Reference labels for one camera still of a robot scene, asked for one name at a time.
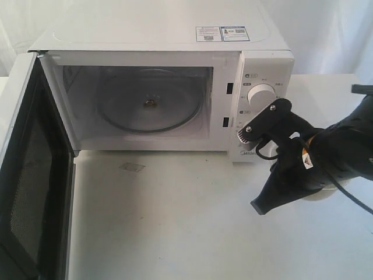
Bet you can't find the white appliance door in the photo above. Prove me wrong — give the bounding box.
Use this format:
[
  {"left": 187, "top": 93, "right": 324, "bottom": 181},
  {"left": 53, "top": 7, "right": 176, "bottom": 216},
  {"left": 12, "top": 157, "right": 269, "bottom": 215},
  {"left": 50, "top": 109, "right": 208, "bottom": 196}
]
[{"left": 1, "top": 52, "right": 75, "bottom": 279}]

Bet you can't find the cream ceramic bowl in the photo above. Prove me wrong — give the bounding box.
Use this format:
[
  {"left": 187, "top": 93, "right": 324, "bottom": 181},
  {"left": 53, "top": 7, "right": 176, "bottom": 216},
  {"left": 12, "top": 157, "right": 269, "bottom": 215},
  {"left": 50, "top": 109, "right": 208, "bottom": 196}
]
[{"left": 268, "top": 142, "right": 351, "bottom": 201}]

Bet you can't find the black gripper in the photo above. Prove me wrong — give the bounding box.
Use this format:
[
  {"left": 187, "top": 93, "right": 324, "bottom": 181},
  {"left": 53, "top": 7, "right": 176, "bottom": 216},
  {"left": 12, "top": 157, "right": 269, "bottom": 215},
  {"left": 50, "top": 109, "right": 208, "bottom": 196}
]
[{"left": 251, "top": 131, "right": 323, "bottom": 215}]

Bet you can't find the white microwave oven body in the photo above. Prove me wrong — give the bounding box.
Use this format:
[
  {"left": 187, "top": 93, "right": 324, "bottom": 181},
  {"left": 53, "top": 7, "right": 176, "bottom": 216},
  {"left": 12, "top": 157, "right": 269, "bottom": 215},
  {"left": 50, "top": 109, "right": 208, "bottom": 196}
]
[{"left": 30, "top": 1, "right": 294, "bottom": 163}]

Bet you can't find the black camera cable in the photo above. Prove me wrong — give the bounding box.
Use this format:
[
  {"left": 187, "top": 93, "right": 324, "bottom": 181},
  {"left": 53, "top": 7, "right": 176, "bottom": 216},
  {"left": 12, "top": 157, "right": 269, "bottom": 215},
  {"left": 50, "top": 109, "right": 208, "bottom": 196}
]
[{"left": 256, "top": 136, "right": 373, "bottom": 214}]

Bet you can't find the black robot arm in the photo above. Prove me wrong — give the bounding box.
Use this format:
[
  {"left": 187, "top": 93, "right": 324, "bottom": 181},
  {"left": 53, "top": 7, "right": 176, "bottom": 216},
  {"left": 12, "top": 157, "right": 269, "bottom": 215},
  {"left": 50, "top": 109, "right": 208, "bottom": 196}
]
[{"left": 243, "top": 84, "right": 372, "bottom": 215}]

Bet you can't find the blue energy label sticker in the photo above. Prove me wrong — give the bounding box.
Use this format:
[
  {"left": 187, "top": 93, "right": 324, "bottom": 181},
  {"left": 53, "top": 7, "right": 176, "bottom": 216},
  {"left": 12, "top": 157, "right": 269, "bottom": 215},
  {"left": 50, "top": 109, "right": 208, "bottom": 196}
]
[{"left": 220, "top": 26, "right": 250, "bottom": 42}]

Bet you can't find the wrist camera with black bracket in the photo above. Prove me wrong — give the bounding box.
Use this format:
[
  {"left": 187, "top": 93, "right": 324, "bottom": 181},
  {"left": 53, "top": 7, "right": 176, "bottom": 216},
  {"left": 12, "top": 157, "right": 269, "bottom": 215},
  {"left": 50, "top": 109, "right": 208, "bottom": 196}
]
[{"left": 237, "top": 98, "right": 316, "bottom": 147}]

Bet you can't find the lower white control knob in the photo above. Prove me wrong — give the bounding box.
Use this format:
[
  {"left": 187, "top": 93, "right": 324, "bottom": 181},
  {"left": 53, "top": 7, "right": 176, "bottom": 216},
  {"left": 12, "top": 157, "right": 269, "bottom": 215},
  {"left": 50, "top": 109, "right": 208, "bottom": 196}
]
[{"left": 242, "top": 121, "right": 250, "bottom": 128}]

